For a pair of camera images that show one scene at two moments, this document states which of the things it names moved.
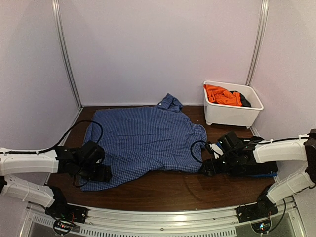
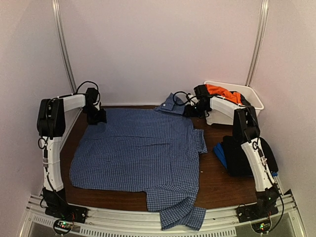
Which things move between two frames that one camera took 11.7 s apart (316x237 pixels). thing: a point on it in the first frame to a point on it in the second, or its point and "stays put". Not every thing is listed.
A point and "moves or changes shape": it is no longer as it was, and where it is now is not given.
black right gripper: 214,169 to 189,112
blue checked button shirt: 122,142 moves or changes shape
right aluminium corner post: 263,19 stays put
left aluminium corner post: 57,13 stays put
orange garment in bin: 221,95 stays put
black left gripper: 103,175 to 102,118
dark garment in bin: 244,101 stays put
